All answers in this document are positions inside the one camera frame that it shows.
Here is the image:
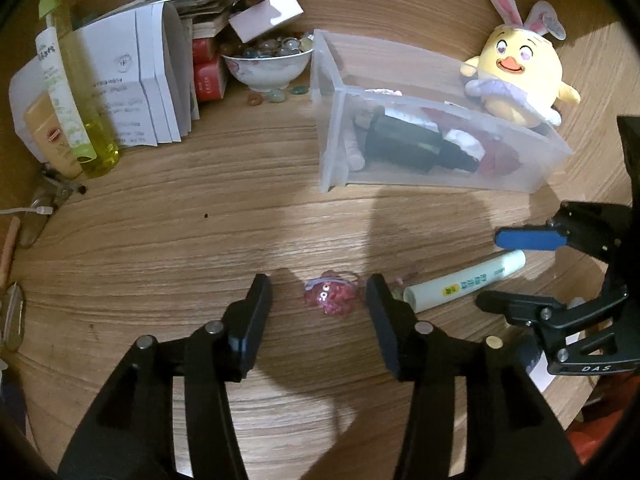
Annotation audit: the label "yellow-green spray bottle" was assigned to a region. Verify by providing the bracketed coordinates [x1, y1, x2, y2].
[35, 0, 121, 178]

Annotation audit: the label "eyeglasses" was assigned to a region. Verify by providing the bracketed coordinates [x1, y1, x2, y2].
[20, 170, 86, 248]

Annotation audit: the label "beige cosmetic tube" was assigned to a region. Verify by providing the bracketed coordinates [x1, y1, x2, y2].
[24, 95, 83, 178]

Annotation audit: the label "yellow chick plush toy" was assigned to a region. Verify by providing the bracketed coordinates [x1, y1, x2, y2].
[460, 0, 582, 128]

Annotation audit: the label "orange cloth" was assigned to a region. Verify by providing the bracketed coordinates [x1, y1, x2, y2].
[567, 400, 626, 466]

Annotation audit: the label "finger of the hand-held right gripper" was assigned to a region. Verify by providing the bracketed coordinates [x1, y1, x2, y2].
[495, 202, 626, 261]
[476, 290, 583, 333]

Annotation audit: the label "stack of booklets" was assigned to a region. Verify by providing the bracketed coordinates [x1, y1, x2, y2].
[135, 0, 246, 41]

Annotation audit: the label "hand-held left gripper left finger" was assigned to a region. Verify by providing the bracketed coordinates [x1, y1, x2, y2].
[57, 274, 272, 480]

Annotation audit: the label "clear plastic bin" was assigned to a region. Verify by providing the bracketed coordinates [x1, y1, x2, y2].
[309, 29, 573, 195]

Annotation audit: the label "light green tube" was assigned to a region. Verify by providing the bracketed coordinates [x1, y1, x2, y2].
[402, 250, 527, 313]

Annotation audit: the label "small white box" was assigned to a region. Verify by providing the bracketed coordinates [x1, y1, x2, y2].
[228, 0, 304, 43]

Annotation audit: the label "red box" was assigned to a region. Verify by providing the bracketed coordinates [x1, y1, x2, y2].
[192, 37, 221, 63]
[194, 57, 230, 102]

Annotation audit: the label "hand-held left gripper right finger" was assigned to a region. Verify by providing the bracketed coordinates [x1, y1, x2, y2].
[366, 274, 581, 480]

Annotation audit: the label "red envelope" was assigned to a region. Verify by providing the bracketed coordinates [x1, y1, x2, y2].
[477, 132, 526, 178]

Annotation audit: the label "wooden stick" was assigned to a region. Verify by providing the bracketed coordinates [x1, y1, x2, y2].
[0, 217, 21, 286]

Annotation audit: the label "white folded paper stack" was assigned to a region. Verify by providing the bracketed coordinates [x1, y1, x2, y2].
[9, 0, 193, 163]

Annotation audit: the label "pile of glass pebbles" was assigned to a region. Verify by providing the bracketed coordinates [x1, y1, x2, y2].
[232, 30, 315, 59]

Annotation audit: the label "pink charm keychain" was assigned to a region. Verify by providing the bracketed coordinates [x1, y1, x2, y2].
[304, 271, 362, 318]

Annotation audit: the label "white ceramic bowl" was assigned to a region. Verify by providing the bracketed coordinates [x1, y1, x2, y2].
[221, 47, 313, 93]

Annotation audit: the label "white tube with red cap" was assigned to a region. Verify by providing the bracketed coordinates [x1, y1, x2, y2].
[342, 125, 366, 171]

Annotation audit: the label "black bottle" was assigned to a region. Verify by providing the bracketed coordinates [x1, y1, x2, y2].
[365, 110, 481, 176]

